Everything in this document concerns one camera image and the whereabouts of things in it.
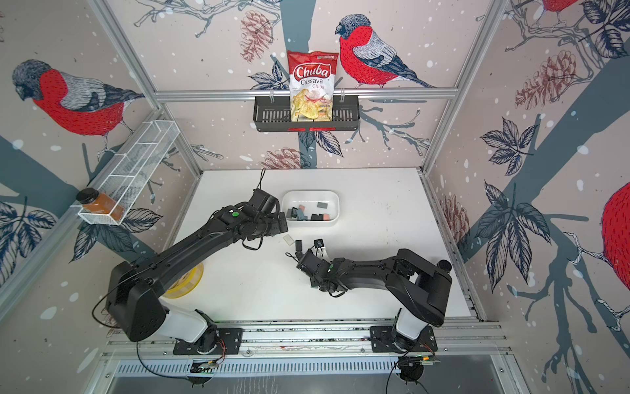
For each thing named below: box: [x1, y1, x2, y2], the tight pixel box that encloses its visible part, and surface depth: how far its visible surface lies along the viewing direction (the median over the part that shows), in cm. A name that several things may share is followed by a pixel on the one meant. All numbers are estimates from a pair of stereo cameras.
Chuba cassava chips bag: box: [287, 50, 339, 123], surface depth 87 cm
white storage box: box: [281, 189, 341, 226], surface depth 107 cm
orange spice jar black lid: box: [75, 187, 125, 221], surface depth 63 cm
